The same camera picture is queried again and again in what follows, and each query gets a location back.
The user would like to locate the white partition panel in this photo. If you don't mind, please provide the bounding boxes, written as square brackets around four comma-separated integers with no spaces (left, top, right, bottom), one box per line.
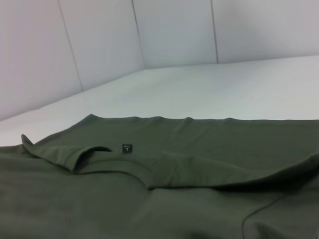
[211,0,319,64]
[131,0,219,69]
[58,0,145,92]
[0,0,84,122]

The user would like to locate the dark green t-shirt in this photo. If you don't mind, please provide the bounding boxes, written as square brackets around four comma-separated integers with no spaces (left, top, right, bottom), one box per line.
[0,114,319,239]

